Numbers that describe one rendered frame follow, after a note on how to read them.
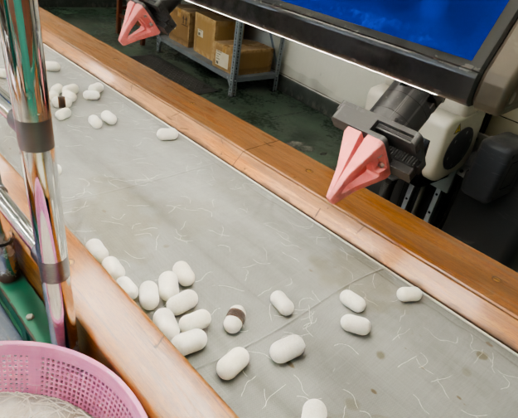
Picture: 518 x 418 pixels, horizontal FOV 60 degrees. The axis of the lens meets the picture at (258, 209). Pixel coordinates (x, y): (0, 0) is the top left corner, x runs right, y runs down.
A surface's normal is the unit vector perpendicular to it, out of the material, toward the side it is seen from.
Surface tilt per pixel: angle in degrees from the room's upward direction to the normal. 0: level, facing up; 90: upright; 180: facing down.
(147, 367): 0
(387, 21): 58
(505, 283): 0
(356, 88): 89
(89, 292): 0
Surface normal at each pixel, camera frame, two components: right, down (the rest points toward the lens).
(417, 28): -0.53, -0.19
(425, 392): 0.14, -0.83
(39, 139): 0.56, 0.52
